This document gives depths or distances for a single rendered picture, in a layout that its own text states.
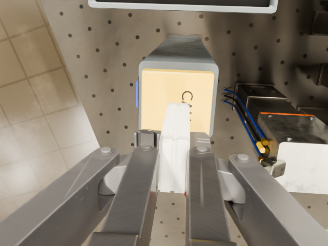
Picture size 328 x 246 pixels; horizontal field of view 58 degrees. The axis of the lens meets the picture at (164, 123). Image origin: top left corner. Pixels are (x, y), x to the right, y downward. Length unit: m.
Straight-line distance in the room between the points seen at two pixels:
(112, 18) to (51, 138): 1.06
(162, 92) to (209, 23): 0.47
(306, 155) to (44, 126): 1.42
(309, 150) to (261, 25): 0.39
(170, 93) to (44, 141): 1.48
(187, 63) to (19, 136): 1.54
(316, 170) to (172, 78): 0.24
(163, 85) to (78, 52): 0.52
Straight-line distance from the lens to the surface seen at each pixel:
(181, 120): 0.17
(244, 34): 0.71
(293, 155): 0.40
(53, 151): 1.70
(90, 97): 0.76
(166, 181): 0.15
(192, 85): 0.24
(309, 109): 0.77
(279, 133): 0.41
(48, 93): 1.60
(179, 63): 0.26
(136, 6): 0.24
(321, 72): 0.76
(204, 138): 0.17
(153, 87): 0.25
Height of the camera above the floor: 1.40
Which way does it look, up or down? 70 degrees down
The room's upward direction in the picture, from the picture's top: 167 degrees counter-clockwise
